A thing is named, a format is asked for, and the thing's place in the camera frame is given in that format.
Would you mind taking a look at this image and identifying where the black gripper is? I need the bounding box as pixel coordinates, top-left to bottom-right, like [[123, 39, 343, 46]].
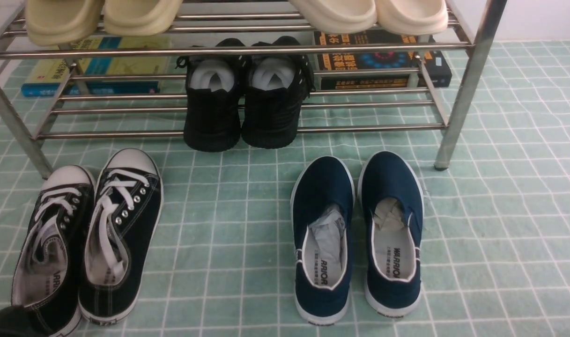
[[0, 306, 44, 337]]

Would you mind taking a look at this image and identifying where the black canvas sneaker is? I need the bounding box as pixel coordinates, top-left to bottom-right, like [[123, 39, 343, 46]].
[[78, 148, 163, 326], [10, 166, 96, 337]]

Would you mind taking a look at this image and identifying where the stainless steel shoe rack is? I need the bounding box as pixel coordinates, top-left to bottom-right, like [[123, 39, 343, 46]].
[[0, 0, 507, 179]]

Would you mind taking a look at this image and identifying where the yellow and blue book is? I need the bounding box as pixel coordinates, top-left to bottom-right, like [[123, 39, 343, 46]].
[[21, 36, 173, 97]]

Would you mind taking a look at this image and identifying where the black knit shoe left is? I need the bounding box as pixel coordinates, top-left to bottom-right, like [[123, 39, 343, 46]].
[[176, 55, 251, 152]]

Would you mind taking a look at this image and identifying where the black knit shoe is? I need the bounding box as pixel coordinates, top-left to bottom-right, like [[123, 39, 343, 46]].
[[242, 54, 315, 149], [176, 55, 251, 152]]

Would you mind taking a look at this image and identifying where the tan slipper far left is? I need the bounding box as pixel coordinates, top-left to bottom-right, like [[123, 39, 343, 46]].
[[24, 0, 104, 46]]

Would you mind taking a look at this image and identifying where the tan slipper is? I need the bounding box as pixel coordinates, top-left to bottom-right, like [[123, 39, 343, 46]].
[[104, 0, 182, 37], [24, 0, 104, 46]]

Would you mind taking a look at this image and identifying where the navy slip-on shoe left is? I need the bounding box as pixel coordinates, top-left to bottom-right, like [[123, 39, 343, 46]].
[[290, 156, 355, 326]]

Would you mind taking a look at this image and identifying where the navy slip-on shoe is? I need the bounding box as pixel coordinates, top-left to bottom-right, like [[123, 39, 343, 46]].
[[290, 156, 355, 326], [357, 151, 424, 318]]

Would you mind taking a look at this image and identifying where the black knit shoe right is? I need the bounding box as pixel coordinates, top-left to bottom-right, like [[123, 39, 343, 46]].
[[242, 54, 315, 149]]

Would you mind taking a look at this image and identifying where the navy slip-on shoe right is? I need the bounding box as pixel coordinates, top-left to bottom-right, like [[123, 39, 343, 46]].
[[357, 151, 424, 318]]

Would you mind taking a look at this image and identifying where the cream slipper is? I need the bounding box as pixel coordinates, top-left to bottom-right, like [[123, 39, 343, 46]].
[[289, 0, 377, 34], [375, 0, 448, 36]]

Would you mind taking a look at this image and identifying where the black box with orange text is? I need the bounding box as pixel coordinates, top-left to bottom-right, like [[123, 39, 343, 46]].
[[313, 30, 452, 90]]

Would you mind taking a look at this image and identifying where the cream slipper far right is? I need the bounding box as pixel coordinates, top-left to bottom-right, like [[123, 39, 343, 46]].
[[375, 0, 448, 36]]

